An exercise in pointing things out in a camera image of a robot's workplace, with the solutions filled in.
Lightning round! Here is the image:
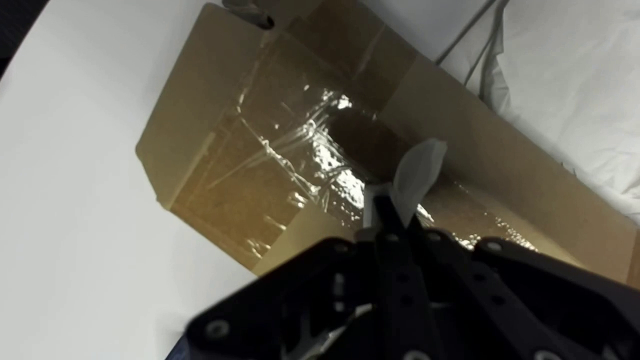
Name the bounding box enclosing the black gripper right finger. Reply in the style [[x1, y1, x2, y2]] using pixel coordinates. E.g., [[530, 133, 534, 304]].
[[390, 135, 640, 360]]

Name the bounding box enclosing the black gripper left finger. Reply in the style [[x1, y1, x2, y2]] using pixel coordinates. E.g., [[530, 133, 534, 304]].
[[186, 182, 436, 360]]

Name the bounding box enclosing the brown cardboard box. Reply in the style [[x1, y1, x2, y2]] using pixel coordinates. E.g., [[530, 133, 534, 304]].
[[135, 0, 640, 289]]

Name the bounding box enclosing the white flat box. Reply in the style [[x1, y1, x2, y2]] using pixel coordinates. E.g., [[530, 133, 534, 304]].
[[478, 0, 640, 225]]

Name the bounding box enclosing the thin grey wire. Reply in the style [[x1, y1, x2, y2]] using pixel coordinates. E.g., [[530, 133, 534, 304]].
[[434, 0, 512, 90]]

